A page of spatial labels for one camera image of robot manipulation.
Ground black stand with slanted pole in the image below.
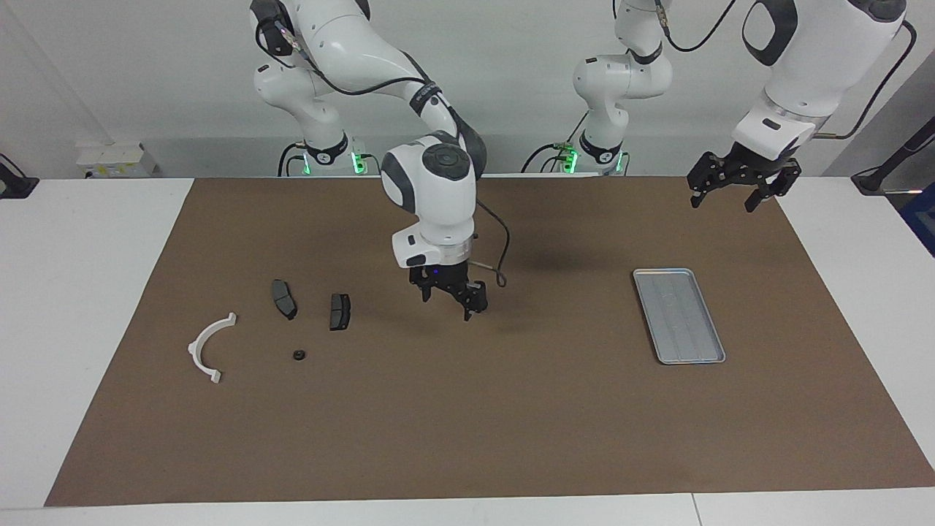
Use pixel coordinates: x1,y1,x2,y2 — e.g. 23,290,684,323
851,117,935,196

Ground white wall socket box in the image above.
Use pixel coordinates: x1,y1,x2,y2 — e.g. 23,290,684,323
77,143,158,179

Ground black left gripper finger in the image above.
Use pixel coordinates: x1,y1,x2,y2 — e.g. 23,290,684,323
744,161,803,214
687,151,725,210

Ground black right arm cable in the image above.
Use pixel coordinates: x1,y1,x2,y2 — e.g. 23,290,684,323
274,15,511,288

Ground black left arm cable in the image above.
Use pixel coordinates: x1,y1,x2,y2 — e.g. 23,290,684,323
654,0,919,141

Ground grey metal tray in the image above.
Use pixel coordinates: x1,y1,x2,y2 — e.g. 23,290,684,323
632,267,727,365

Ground white curved plastic bracket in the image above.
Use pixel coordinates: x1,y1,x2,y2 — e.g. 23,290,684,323
187,312,238,384

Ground black base cable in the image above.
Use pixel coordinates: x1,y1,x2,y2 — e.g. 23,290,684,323
521,110,589,175

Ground blue box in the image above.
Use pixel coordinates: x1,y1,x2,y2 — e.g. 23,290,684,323
900,183,935,258

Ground brown table mat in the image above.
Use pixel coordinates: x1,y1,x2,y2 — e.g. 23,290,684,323
44,175,935,507

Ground black stand with flat base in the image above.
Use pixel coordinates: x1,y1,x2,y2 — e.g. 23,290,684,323
0,153,39,199

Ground dark tapered brake pad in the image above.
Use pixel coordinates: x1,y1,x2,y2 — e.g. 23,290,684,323
271,279,298,321

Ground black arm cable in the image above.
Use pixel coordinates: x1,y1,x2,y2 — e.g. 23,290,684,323
274,15,511,288
654,0,919,141

